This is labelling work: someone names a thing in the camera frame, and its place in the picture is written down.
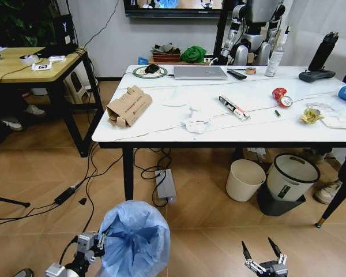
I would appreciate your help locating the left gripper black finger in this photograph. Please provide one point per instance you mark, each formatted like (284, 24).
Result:
(95, 254)
(101, 239)

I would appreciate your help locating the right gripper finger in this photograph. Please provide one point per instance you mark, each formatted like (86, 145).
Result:
(248, 254)
(274, 247)

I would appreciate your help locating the trash bin with blue bag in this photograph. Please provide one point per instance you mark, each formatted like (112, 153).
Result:
(132, 239)

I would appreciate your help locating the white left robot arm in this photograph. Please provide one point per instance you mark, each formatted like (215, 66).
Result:
(55, 271)

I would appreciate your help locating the dark grey bin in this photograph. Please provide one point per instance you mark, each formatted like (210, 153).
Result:
(276, 206)

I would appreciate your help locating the white bin with black rim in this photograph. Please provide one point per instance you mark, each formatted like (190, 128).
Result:
(289, 180)

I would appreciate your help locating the plain white waste bin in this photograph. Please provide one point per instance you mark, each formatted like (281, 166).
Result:
(243, 181)

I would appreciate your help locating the small black floor scrap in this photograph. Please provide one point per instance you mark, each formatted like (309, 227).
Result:
(82, 201)

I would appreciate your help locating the dark grey rounded object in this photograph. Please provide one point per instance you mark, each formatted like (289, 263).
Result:
(23, 273)

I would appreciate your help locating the black power adapter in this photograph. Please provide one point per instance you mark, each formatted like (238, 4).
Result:
(64, 195)

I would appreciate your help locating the black chair leg gold tip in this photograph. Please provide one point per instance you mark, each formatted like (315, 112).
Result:
(333, 199)

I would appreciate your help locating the beige shoe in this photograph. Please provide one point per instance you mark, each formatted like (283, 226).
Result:
(327, 192)

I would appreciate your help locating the silver power box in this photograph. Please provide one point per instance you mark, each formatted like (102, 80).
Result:
(165, 186)

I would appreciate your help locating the black tripod leg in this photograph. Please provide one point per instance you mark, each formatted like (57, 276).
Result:
(8, 201)

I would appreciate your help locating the white top black leg table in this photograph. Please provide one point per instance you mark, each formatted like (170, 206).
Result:
(248, 130)

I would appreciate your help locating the small battery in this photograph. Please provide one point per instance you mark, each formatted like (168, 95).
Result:
(277, 113)

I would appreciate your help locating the brown cardboard box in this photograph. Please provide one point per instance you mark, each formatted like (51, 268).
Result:
(129, 106)

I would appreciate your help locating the crumpled yellow wrapper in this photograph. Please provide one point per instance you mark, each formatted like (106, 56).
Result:
(310, 116)

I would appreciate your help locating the crumpled white paper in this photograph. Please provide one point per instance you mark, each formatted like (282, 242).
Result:
(197, 125)

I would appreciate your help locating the clear plastic packaging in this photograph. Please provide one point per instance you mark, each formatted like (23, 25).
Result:
(338, 118)

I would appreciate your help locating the white shoe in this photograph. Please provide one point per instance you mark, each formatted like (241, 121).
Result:
(12, 124)
(34, 110)

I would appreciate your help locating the white black long carton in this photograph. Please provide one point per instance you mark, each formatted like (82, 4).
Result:
(233, 108)

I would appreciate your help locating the crushed red cup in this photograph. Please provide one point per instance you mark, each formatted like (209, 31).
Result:
(281, 96)

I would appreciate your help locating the white plastic stool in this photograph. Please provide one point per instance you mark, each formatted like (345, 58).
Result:
(76, 86)

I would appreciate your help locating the clear plastic film blue edge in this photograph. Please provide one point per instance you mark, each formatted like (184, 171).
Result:
(173, 99)

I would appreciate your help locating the round green rimmed mat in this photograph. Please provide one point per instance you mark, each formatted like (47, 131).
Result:
(138, 72)

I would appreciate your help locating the black handheld controller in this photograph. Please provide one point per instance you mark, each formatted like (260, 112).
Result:
(315, 76)

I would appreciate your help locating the black remote control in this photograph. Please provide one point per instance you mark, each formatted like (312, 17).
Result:
(236, 74)

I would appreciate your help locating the black computer mouse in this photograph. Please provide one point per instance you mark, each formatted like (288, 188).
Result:
(152, 68)

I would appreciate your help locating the small tape roll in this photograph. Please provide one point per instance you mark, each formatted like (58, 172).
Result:
(251, 71)

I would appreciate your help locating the white marker card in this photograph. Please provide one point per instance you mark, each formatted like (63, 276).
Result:
(41, 67)

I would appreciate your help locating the blue packet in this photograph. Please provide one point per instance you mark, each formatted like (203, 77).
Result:
(143, 60)

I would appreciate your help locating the wooden top side table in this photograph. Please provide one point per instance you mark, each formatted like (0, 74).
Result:
(23, 72)

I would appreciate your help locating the white spray bottle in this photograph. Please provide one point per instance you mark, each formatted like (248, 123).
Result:
(274, 62)

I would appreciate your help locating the small white box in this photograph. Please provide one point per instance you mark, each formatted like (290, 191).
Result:
(57, 58)

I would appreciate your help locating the silver laptop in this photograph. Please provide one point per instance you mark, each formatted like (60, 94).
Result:
(200, 72)

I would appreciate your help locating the brown wicker basket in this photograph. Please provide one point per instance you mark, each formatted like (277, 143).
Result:
(164, 56)

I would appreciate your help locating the white tape roll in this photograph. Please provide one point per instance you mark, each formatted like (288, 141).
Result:
(29, 58)

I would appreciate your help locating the white power strip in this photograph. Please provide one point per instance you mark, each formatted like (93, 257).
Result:
(210, 60)

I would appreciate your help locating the black bottle grey lid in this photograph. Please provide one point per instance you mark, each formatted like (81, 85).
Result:
(323, 54)

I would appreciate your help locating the green cloth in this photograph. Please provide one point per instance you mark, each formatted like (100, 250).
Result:
(193, 54)

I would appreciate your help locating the black box with white logo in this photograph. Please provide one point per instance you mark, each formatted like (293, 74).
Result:
(64, 31)

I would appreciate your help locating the silver humanoid robot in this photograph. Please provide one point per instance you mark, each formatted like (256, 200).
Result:
(256, 29)

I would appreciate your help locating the black metal stand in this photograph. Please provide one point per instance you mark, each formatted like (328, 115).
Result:
(220, 29)

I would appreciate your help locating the green leafy plant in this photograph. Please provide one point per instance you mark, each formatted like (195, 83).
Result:
(14, 20)

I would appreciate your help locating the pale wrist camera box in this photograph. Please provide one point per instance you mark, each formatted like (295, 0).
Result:
(279, 271)
(86, 241)

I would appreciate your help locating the wall television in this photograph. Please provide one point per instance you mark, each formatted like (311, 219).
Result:
(173, 5)

